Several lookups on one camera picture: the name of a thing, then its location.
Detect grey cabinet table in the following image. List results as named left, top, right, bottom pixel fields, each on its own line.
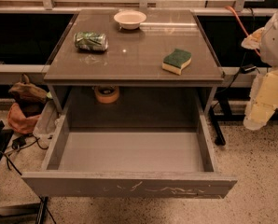
left=44, top=9, right=223, bottom=111

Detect black stand at left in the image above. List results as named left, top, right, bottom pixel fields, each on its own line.
left=0, top=118, right=49, bottom=224

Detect grey open drawer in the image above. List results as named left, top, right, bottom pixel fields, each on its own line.
left=22, top=89, right=237, bottom=199

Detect white bowl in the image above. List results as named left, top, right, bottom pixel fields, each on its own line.
left=114, top=10, right=146, bottom=30

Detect tan tape roll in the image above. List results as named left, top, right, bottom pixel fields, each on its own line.
left=94, top=86, right=119, bottom=104

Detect green and yellow sponge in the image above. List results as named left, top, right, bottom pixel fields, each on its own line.
left=161, top=49, right=192, bottom=75

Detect black cables on floor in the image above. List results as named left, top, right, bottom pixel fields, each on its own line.
left=0, top=133, right=58, bottom=224

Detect black power adapter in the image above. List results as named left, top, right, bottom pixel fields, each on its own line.
left=240, top=64, right=257, bottom=74

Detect crushed green soda can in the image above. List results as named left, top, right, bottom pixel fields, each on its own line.
left=74, top=32, right=108, bottom=51

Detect orange cable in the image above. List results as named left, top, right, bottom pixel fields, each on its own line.
left=225, top=5, right=262, bottom=58

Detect orange cloth bag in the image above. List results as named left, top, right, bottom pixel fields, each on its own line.
left=7, top=103, right=40, bottom=134

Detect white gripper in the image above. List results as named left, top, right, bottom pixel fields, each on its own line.
left=241, top=9, right=278, bottom=131

